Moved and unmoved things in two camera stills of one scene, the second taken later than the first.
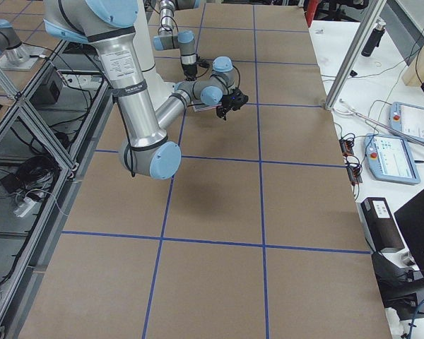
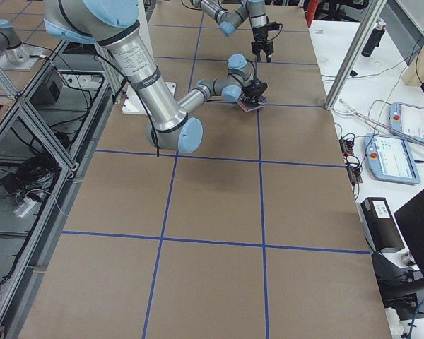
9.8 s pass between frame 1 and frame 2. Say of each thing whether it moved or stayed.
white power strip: stayed
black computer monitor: stayed
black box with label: stayed
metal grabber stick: stayed
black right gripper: moved
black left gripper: moved
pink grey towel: moved
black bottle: stayed
